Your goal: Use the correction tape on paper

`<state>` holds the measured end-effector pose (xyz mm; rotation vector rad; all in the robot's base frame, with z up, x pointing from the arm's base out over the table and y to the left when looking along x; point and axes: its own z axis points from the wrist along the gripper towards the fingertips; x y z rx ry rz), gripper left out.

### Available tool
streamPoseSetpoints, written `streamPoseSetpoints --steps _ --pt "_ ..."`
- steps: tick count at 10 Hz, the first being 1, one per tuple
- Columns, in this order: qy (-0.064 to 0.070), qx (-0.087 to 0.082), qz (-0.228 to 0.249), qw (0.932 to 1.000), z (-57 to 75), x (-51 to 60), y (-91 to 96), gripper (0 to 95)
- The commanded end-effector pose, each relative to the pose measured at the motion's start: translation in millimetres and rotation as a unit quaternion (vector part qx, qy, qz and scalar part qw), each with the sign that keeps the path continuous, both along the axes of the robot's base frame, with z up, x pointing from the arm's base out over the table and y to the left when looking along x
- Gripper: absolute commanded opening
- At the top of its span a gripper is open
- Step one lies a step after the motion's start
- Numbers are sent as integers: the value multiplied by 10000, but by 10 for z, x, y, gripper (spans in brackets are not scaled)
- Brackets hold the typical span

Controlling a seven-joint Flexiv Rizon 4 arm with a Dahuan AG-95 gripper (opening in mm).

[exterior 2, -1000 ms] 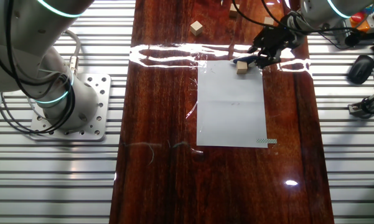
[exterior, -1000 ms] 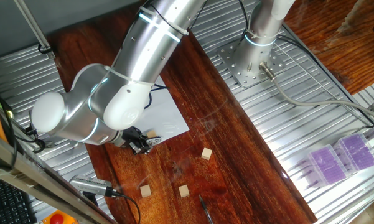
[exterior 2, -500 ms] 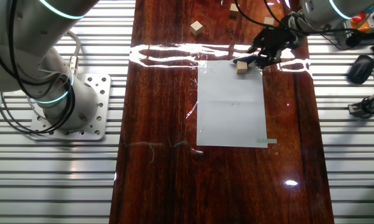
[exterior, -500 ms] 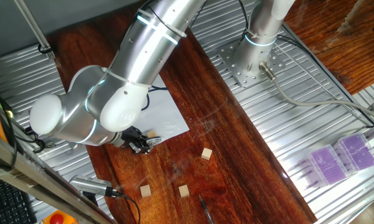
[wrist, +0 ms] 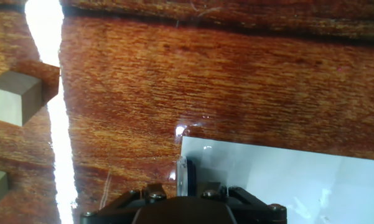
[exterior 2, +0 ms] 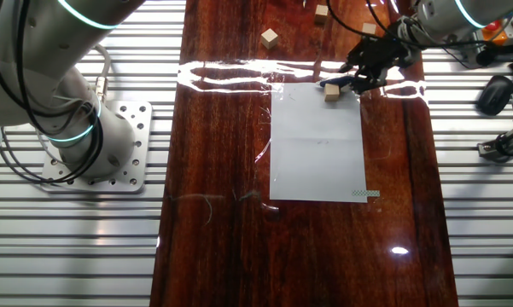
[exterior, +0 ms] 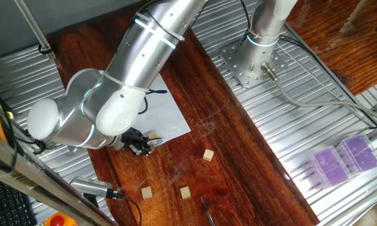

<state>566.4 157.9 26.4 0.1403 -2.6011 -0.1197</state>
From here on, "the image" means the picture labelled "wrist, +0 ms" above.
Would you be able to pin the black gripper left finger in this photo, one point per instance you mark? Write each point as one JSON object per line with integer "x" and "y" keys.
{"x": 118, "y": 208}

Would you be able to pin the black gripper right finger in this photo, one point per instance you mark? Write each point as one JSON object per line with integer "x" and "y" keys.
{"x": 249, "y": 208}

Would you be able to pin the white paper sheet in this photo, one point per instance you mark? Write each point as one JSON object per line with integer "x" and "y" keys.
{"x": 283, "y": 177}

